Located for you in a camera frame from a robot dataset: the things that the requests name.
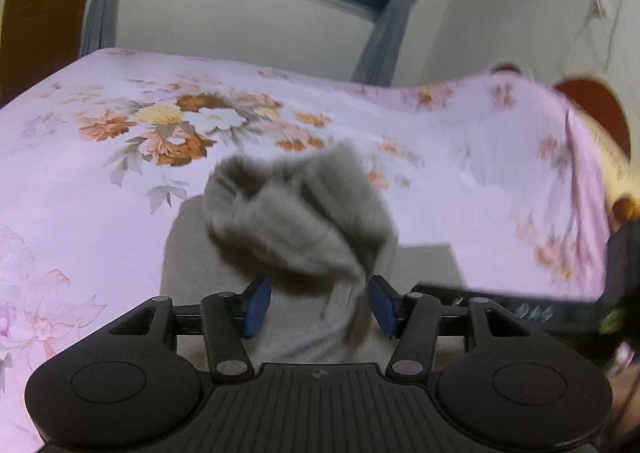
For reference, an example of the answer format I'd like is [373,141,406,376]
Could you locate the wooden headboard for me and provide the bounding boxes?
[489,62,634,160]

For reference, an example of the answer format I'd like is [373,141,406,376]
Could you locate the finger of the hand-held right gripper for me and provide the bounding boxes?
[409,285,607,335]

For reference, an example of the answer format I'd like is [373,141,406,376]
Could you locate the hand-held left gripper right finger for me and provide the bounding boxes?
[367,275,533,382]

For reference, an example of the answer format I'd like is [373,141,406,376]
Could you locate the person's right forearm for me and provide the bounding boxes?
[609,365,640,436]

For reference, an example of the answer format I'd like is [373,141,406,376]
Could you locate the bed with pink floral sheet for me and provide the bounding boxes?
[0,47,640,453]

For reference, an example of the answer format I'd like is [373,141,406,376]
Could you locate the white wall cable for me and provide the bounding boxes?
[564,0,632,80]

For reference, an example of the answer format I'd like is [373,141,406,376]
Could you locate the yellow patterned pillow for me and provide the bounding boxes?
[570,103,640,226]

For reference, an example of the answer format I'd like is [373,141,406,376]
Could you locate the grey pants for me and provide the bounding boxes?
[160,142,469,370]

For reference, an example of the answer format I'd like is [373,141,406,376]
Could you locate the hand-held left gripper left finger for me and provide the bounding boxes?
[107,277,274,382]

